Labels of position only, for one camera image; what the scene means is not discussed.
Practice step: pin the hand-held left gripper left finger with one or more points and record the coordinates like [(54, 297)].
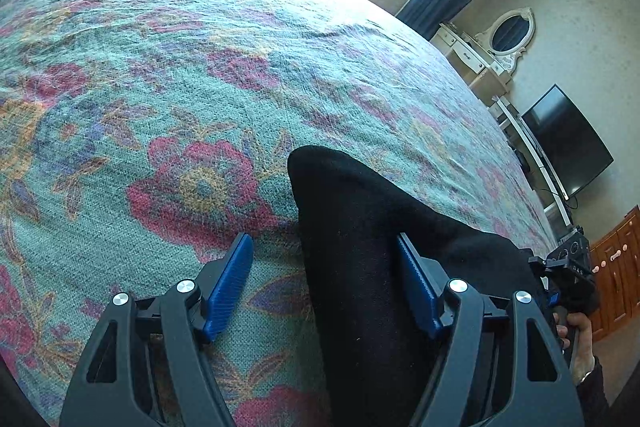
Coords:
[(227, 287)]

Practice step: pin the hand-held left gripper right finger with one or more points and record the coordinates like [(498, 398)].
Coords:
[(417, 287)]

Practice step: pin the black pants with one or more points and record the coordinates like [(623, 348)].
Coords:
[(360, 282)]

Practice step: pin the person's right forearm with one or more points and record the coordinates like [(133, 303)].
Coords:
[(595, 399)]

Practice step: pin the person's right hand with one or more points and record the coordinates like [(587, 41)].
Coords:
[(580, 347)]

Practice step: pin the wooden cabinet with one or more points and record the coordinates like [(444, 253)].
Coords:
[(617, 267)]

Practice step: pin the black flat television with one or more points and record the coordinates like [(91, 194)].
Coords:
[(570, 142)]

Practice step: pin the white television stand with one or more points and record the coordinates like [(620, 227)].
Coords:
[(530, 147)]

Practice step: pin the floral bedspread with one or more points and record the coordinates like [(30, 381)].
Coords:
[(175, 82)]

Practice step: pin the white vanity table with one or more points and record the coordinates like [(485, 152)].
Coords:
[(465, 57)]

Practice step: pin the oval mirror white frame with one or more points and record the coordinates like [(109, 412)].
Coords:
[(510, 34)]

